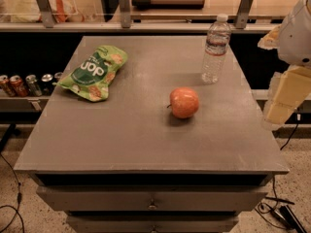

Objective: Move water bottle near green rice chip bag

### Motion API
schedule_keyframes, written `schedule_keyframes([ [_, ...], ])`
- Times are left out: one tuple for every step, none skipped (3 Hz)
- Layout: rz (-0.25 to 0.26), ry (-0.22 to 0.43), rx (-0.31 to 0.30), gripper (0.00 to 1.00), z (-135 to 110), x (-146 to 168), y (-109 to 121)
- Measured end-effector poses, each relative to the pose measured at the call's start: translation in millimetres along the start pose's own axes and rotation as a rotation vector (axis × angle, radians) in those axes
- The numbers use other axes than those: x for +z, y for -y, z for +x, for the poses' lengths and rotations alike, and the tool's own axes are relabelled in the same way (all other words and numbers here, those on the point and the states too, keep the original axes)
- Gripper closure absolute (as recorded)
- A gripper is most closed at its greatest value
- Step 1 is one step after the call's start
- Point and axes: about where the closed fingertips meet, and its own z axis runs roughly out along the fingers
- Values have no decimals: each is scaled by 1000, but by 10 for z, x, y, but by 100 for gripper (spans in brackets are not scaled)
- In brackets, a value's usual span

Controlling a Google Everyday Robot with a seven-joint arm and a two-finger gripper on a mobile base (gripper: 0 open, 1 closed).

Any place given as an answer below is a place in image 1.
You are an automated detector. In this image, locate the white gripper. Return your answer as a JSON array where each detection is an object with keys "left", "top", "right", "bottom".
[{"left": 258, "top": 0, "right": 311, "bottom": 125}]

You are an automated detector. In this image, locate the clear plastic water bottle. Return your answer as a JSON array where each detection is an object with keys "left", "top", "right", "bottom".
[{"left": 201, "top": 14, "right": 231, "bottom": 84}]

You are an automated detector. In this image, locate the green rice chip bag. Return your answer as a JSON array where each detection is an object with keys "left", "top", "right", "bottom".
[{"left": 57, "top": 46, "right": 127, "bottom": 102}]

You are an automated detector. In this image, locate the white orange plastic bag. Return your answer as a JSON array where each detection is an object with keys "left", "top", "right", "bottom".
[{"left": 10, "top": 0, "right": 85, "bottom": 23}]

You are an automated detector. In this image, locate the red apple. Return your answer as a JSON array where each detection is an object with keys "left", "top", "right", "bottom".
[{"left": 169, "top": 87, "right": 199, "bottom": 119}]

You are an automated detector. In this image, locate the black power strip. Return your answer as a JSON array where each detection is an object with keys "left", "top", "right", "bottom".
[{"left": 280, "top": 206, "right": 307, "bottom": 233}]

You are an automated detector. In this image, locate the grey drawer cabinet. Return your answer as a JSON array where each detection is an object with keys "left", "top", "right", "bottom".
[{"left": 13, "top": 35, "right": 291, "bottom": 233}]

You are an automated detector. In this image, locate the partly hidden soda can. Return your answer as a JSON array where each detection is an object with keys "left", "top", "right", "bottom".
[{"left": 54, "top": 72, "right": 63, "bottom": 82}]

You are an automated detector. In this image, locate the dark soda can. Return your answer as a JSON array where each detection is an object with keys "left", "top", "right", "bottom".
[{"left": 41, "top": 74, "right": 54, "bottom": 95}]

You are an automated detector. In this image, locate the silver soda can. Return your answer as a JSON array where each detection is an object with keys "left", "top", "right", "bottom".
[{"left": 25, "top": 75, "right": 42, "bottom": 96}]

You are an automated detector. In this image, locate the upper drawer with knob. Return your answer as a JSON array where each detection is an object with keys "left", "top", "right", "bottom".
[{"left": 37, "top": 186, "right": 267, "bottom": 212}]

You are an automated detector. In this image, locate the drawer with knob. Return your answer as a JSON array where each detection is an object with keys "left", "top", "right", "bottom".
[
  {"left": 37, "top": 186, "right": 267, "bottom": 212},
  {"left": 67, "top": 216, "right": 239, "bottom": 233}
]

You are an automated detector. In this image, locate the lower drawer with knob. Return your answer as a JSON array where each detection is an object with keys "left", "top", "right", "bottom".
[{"left": 67, "top": 216, "right": 239, "bottom": 233}]

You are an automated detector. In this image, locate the red soda can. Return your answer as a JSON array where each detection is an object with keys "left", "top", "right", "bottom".
[
  {"left": 0, "top": 75, "right": 16, "bottom": 97},
  {"left": 10, "top": 75, "right": 28, "bottom": 97}
]

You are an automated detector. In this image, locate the left low shelf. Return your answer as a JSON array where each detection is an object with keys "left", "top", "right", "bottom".
[{"left": 0, "top": 90, "right": 49, "bottom": 113}]

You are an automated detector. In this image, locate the red soda can leftmost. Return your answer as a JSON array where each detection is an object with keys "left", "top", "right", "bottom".
[{"left": 0, "top": 75, "right": 16, "bottom": 97}]

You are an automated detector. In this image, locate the black cable right floor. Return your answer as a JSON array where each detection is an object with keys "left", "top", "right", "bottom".
[{"left": 254, "top": 114, "right": 300, "bottom": 230}]

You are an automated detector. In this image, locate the black cable floor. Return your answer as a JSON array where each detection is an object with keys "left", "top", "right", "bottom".
[
  {"left": 254, "top": 114, "right": 300, "bottom": 230},
  {"left": 0, "top": 152, "right": 26, "bottom": 233}
]

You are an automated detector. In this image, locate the right metal bracket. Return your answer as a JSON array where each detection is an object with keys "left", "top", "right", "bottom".
[{"left": 234, "top": 0, "right": 254, "bottom": 29}]

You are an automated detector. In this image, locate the metal bracket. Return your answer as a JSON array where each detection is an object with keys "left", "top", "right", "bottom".
[
  {"left": 234, "top": 0, "right": 254, "bottom": 29},
  {"left": 119, "top": 0, "right": 131, "bottom": 28},
  {"left": 36, "top": 0, "right": 56, "bottom": 28}
]

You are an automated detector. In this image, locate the middle metal bracket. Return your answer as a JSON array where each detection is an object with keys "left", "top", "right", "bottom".
[{"left": 119, "top": 0, "right": 131, "bottom": 28}]

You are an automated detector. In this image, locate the left metal bracket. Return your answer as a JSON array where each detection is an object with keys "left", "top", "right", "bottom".
[{"left": 36, "top": 0, "right": 56, "bottom": 28}]

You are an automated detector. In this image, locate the black cable left floor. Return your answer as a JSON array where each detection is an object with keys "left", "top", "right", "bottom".
[{"left": 0, "top": 152, "right": 26, "bottom": 233}]

